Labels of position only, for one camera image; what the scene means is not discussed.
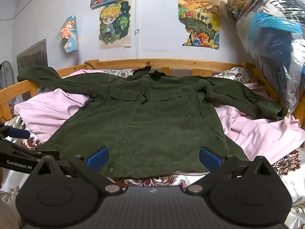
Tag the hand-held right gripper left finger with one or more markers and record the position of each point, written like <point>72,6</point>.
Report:
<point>98,158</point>

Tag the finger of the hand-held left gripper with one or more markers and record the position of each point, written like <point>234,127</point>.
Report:
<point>20,133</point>

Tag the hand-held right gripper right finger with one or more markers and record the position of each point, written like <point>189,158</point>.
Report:
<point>209,158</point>

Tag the clear plastic bag of clothes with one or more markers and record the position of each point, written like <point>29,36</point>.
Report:
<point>274,40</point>

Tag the pink bed sheet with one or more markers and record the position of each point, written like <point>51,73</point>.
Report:
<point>250,133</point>

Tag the grey standing fan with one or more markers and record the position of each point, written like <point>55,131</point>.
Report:
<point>6,74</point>

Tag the white floral bedspread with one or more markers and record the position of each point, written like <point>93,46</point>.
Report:
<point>289,164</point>

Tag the dark grey wall cabinet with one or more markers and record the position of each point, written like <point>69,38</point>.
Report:
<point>31,57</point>

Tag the wooden bed frame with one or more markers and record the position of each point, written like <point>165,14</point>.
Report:
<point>119,63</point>

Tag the small blue cartoon wall poster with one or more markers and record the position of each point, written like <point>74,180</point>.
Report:
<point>69,34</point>

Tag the blond cartoon figure wall poster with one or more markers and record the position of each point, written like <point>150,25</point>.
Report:
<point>115,25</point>

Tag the colourful landscape wall poster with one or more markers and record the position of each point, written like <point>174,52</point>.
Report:
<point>200,21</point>

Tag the white wall pipe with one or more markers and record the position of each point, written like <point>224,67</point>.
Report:
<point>137,16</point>

